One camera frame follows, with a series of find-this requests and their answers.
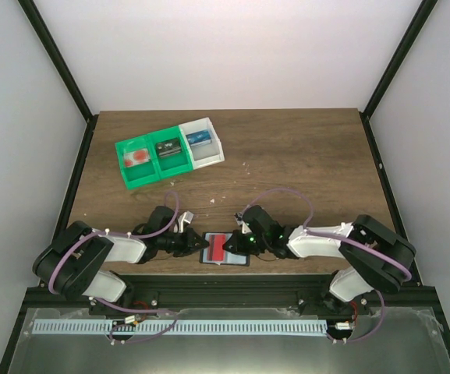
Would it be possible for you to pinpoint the black leather card holder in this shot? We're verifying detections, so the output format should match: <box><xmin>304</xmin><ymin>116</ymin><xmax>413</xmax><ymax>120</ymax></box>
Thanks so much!
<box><xmin>199</xmin><ymin>232</ymin><xmax>250</xmax><ymax>266</ymax></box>

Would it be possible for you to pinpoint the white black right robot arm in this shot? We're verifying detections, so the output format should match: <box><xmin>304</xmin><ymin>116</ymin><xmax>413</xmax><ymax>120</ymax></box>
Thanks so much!
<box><xmin>223</xmin><ymin>205</ymin><xmax>416</xmax><ymax>313</ymax></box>

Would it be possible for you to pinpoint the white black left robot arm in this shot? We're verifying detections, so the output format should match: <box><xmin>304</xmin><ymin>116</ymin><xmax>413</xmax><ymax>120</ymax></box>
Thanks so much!
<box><xmin>32</xmin><ymin>206</ymin><xmax>209</xmax><ymax>303</ymax></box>

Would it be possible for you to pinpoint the black card stack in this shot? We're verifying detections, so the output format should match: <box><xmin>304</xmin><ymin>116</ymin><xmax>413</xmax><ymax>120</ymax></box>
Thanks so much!
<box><xmin>155</xmin><ymin>137</ymin><xmax>182</xmax><ymax>158</ymax></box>

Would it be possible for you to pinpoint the red white card stack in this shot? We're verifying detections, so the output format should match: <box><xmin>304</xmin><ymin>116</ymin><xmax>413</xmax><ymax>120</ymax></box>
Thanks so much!
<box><xmin>122</xmin><ymin>148</ymin><xmax>151</xmax><ymax>168</ymax></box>

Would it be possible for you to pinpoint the blue card stack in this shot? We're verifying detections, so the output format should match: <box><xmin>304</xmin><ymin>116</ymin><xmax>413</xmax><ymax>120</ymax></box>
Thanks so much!
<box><xmin>186</xmin><ymin>130</ymin><xmax>212</xmax><ymax>147</ymax></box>

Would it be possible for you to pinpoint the white storage bin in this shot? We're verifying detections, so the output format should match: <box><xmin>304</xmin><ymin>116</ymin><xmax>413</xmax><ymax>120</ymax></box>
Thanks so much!
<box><xmin>178</xmin><ymin>118</ymin><xmax>225</xmax><ymax>170</ymax></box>

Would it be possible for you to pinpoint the green double storage bin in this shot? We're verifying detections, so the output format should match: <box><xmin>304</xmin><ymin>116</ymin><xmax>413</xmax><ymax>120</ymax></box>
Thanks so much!
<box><xmin>115</xmin><ymin>126</ymin><xmax>193</xmax><ymax>189</ymax></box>

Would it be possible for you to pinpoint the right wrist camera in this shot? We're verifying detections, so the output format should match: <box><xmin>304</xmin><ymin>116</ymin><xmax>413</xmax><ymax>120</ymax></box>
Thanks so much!
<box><xmin>234</xmin><ymin>212</ymin><xmax>248</xmax><ymax>232</ymax></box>

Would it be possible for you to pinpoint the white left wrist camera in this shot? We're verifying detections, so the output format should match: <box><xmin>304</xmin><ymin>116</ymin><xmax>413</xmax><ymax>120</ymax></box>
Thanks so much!
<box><xmin>174</xmin><ymin>211</ymin><xmax>194</xmax><ymax>234</ymax></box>

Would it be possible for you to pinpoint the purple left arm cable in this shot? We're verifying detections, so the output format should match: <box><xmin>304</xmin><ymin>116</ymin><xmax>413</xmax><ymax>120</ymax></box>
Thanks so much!
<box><xmin>48</xmin><ymin>190</ymin><xmax>181</xmax><ymax>346</ymax></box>

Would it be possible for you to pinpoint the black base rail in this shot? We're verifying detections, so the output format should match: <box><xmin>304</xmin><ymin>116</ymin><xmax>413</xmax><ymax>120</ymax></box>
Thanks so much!
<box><xmin>20</xmin><ymin>274</ymin><xmax>440</xmax><ymax>318</ymax></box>

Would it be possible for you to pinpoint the light blue slotted cable duct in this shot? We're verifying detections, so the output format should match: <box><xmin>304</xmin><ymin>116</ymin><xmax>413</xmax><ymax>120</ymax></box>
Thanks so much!
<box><xmin>32</xmin><ymin>319</ymin><xmax>328</xmax><ymax>337</ymax></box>

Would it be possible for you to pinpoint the black frame post right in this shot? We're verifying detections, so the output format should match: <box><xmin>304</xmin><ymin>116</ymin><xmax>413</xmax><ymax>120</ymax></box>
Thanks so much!
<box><xmin>363</xmin><ymin>0</ymin><xmax>440</xmax><ymax>118</ymax></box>

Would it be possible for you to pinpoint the black frame post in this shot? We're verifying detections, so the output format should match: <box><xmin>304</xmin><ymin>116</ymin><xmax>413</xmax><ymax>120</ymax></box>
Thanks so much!
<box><xmin>16</xmin><ymin>0</ymin><xmax>94</xmax><ymax>125</ymax></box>
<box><xmin>363</xmin><ymin>0</ymin><xmax>440</xmax><ymax>118</ymax></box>

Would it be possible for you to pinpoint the black frame post left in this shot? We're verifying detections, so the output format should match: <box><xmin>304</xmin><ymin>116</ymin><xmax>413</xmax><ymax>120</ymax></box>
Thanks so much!
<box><xmin>16</xmin><ymin>0</ymin><xmax>94</xmax><ymax>125</ymax></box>

